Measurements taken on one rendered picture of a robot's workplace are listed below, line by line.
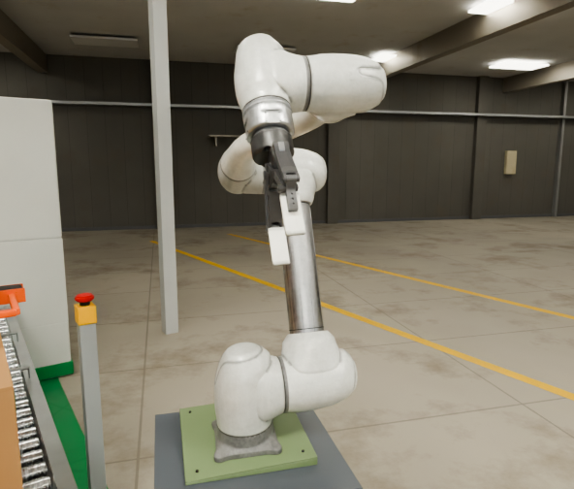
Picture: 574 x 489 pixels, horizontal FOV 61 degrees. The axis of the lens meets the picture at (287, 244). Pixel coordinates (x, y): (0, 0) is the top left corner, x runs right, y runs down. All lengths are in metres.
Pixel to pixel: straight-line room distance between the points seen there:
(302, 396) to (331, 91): 0.80
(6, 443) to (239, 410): 0.65
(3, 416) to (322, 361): 0.87
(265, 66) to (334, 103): 0.15
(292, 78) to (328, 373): 0.79
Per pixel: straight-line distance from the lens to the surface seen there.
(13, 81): 12.85
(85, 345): 2.08
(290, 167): 0.76
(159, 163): 4.43
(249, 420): 1.36
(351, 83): 0.95
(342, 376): 1.38
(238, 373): 1.31
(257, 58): 0.93
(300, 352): 1.35
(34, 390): 2.40
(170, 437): 1.57
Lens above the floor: 1.53
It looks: 9 degrees down
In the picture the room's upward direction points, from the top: straight up
